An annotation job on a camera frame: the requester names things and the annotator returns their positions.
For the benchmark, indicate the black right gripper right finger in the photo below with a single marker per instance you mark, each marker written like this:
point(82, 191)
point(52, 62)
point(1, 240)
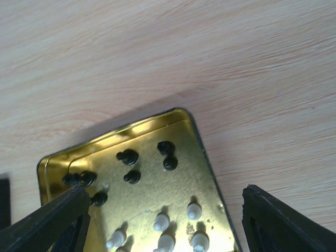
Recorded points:
point(271, 225)

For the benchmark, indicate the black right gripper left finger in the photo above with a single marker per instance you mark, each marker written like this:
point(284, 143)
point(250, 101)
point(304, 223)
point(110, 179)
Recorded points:
point(60, 225)

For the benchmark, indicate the black silver chess board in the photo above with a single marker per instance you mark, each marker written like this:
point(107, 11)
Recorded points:
point(5, 203)

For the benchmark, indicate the gold metal tin box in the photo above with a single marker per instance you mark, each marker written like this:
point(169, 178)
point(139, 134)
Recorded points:
point(133, 208)

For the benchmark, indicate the black piece in tin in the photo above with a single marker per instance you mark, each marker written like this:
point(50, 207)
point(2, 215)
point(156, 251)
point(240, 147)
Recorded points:
point(166, 148)
point(85, 178)
point(128, 156)
point(170, 163)
point(132, 177)
point(99, 199)

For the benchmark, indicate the white piece in tin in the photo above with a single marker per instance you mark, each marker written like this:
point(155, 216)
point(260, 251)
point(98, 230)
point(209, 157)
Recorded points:
point(200, 242)
point(166, 243)
point(117, 239)
point(194, 211)
point(161, 222)

